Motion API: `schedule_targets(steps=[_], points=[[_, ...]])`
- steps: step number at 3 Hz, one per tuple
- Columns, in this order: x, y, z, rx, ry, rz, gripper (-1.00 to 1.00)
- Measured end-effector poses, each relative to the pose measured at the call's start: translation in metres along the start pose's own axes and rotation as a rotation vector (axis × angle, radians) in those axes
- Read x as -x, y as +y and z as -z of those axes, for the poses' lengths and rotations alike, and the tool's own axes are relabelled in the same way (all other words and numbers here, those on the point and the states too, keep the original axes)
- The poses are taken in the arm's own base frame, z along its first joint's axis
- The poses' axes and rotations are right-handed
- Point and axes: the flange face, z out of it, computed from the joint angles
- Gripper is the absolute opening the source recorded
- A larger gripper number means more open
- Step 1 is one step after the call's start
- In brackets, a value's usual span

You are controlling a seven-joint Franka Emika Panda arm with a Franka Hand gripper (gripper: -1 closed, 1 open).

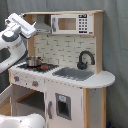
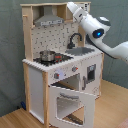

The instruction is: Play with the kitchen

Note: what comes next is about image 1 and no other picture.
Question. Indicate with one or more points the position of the white oven door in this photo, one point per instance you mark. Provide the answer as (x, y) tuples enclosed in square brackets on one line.
[(8, 93)]

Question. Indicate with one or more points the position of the white toy microwave door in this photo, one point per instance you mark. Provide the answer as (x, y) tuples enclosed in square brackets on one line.
[(72, 24)]

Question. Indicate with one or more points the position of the grey range hood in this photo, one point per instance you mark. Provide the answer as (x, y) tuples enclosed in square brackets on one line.
[(42, 23)]

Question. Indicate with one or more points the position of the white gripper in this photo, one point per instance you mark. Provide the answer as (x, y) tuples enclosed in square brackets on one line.
[(15, 20)]

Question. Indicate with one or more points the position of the grey toy sink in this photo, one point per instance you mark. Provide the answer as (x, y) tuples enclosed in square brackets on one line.
[(72, 73)]

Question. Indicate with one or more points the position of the silver toy pot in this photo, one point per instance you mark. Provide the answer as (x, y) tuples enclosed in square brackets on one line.
[(33, 61)]

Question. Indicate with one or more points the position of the black toy stovetop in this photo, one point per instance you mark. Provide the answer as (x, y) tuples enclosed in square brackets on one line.
[(44, 67)]

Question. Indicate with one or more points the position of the wooden toy kitchen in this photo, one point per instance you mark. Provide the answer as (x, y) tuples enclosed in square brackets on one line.
[(79, 51)]

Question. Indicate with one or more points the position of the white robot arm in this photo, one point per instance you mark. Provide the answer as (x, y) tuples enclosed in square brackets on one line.
[(10, 38)]

